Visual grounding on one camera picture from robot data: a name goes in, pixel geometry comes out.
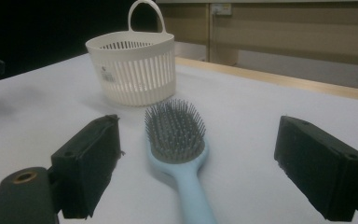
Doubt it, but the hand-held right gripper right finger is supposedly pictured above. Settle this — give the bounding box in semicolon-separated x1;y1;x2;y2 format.
273;115;358;222

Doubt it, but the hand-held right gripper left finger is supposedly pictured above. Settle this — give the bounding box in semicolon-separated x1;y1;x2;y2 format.
49;114;125;219

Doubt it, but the white slotted plastic basket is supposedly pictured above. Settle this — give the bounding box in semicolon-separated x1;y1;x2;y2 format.
85;0;177;107

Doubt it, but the light blue hairbrush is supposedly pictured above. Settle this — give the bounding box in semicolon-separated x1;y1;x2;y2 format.
144;98;218;224

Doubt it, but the white table cover sheet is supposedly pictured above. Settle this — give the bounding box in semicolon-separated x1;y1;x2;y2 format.
0;52;358;224

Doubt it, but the light wooden bench furniture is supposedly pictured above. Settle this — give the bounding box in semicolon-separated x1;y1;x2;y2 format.
155;0;358;91

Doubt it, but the black curtain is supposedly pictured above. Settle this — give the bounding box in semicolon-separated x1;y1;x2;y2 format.
0;0;160;86

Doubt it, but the small white label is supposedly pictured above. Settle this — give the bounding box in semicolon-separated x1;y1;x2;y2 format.
211;3;233;16

